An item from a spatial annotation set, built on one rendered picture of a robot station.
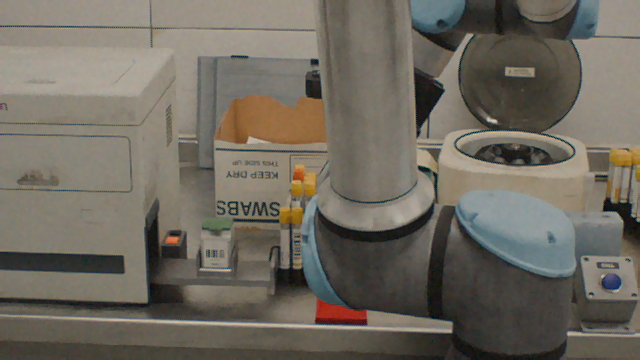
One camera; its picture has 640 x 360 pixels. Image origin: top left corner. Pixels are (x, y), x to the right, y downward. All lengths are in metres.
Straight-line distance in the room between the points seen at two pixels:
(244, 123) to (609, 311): 0.81
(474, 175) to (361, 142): 0.71
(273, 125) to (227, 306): 0.57
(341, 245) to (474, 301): 0.14
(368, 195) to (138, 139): 0.45
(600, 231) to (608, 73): 0.56
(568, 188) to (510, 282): 0.68
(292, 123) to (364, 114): 0.98
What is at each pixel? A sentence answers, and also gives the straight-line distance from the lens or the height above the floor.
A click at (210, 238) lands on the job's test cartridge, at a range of 1.40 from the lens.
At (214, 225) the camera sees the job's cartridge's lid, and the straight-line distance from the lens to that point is 1.41.
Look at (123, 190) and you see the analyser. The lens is 1.38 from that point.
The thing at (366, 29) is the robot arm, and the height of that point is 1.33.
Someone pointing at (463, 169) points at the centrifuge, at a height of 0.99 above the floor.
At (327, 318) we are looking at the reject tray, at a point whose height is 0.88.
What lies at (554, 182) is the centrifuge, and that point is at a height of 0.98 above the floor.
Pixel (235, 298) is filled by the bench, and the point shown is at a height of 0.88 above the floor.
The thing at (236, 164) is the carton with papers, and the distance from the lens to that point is 1.65.
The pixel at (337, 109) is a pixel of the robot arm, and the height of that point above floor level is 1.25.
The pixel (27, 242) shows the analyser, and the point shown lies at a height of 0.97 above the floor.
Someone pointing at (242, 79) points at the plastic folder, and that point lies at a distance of 1.95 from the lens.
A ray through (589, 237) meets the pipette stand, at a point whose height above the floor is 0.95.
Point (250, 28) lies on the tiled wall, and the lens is 1.95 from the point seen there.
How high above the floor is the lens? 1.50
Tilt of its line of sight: 19 degrees down
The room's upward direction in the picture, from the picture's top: 1 degrees clockwise
